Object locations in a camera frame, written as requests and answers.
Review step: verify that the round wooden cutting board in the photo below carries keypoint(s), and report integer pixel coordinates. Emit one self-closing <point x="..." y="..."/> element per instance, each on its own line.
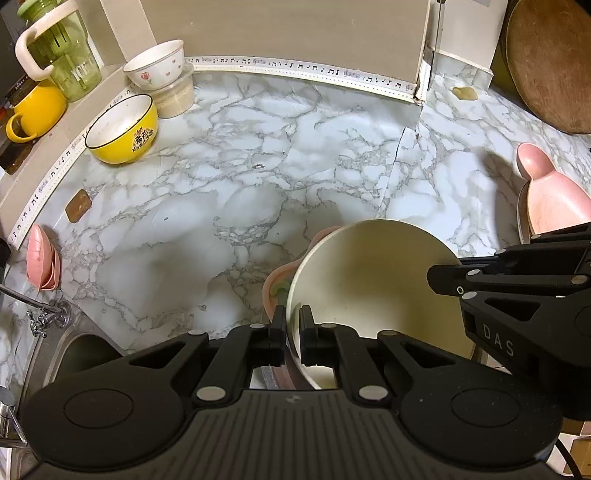
<point x="554" y="60"/>

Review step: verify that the white floral bowl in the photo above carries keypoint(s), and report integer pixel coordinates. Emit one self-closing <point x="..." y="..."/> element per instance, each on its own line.
<point x="157" y="71"/>

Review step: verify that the cream plastic bowl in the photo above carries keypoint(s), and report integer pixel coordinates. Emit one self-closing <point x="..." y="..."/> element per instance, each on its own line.
<point x="369" y="277"/>

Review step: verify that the steel sink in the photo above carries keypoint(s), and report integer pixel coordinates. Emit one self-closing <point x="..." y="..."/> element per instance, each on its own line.
<point x="83" y="350"/>

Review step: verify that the green glass pitcher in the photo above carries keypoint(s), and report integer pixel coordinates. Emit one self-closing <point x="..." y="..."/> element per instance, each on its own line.
<point x="74" y="60"/>

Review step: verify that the pink rice scoop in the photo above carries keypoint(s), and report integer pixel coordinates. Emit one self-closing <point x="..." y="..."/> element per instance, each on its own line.
<point x="554" y="203"/>

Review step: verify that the black appliance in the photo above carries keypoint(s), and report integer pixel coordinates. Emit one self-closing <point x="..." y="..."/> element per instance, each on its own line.
<point x="9" y="157"/>

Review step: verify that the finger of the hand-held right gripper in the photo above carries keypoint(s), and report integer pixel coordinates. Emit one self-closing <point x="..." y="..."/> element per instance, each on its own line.
<point x="554" y="244"/>
<point x="461" y="279"/>

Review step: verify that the yellow bowl with print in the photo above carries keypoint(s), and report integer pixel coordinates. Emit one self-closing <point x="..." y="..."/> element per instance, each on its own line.
<point x="134" y="150"/>

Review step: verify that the steel sink fitting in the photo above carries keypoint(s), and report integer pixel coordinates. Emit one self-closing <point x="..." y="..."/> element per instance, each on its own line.
<point x="7" y="415"/>

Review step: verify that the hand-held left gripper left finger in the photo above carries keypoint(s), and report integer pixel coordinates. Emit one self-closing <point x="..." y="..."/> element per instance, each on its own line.
<point x="277" y="334"/>

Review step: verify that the steel faucet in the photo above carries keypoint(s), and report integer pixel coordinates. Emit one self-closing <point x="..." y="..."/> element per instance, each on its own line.
<point x="41" y="318"/>

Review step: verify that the music note edge strip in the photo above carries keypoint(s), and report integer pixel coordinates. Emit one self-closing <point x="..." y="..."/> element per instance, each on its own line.
<point x="300" y="67"/>

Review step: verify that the brown rectangular pad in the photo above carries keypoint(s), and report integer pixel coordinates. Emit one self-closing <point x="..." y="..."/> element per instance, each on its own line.
<point x="78" y="205"/>

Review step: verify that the clear plastic container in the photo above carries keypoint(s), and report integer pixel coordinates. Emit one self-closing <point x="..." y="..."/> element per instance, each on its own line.
<point x="178" y="99"/>

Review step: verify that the pink plastic dish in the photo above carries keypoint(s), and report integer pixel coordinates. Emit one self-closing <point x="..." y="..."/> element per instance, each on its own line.
<point x="39" y="258"/>

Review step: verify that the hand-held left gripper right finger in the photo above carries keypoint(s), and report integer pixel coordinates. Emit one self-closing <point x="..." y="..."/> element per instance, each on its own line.
<point x="308" y="334"/>

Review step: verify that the small pale yellow piece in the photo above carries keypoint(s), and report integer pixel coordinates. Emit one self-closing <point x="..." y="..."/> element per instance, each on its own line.
<point x="464" y="93"/>

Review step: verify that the yellow mug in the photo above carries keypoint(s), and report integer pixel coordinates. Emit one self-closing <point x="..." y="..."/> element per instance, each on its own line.
<point x="41" y="108"/>

